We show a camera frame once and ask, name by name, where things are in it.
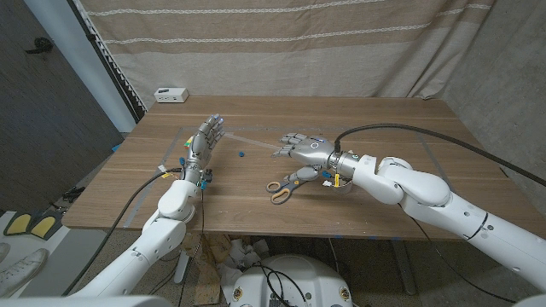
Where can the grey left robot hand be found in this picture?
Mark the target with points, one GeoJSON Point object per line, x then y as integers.
{"type": "Point", "coordinates": [202, 145]}

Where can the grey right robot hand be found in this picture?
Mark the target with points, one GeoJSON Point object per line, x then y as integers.
{"type": "Point", "coordinates": [313, 151]}

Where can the orange and grey scissors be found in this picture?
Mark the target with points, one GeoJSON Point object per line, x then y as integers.
{"type": "Point", "coordinates": [281, 194]}

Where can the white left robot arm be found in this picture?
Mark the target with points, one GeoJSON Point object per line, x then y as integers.
{"type": "Point", "coordinates": [162, 239]}

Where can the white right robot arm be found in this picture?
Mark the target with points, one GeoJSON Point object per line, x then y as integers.
{"type": "Point", "coordinates": [426, 196]}

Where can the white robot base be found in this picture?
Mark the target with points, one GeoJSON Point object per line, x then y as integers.
{"type": "Point", "coordinates": [298, 277]}

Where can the Rubik's cube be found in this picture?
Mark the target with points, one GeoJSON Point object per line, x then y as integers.
{"type": "Point", "coordinates": [189, 142]}

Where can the clear tape strip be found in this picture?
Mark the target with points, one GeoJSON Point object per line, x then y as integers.
{"type": "Point", "coordinates": [251, 142]}

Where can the white power strip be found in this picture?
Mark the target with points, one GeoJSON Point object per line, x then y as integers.
{"type": "Point", "coordinates": [170, 95]}

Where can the small blue floor scrap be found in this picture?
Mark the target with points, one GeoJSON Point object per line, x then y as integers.
{"type": "Point", "coordinates": [116, 148]}

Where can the beige striped curtain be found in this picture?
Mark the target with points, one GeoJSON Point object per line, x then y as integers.
{"type": "Point", "coordinates": [277, 55]}

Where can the black zigzag edge strip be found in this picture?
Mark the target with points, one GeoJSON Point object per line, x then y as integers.
{"type": "Point", "coordinates": [115, 68]}

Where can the crumpled white paper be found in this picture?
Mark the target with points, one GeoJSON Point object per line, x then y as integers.
{"type": "Point", "coordinates": [243, 258]}

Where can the black floor clutter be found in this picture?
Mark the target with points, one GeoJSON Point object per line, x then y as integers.
{"type": "Point", "coordinates": [73, 194]}

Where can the grey metal table leg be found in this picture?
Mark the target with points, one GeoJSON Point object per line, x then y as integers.
{"type": "Point", "coordinates": [403, 268]}

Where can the yellow and black foot pedal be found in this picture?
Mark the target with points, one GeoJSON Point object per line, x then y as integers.
{"type": "Point", "coordinates": [44, 226]}
{"type": "Point", "coordinates": [18, 224]}

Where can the white sneaker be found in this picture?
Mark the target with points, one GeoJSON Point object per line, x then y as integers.
{"type": "Point", "coordinates": [23, 273]}

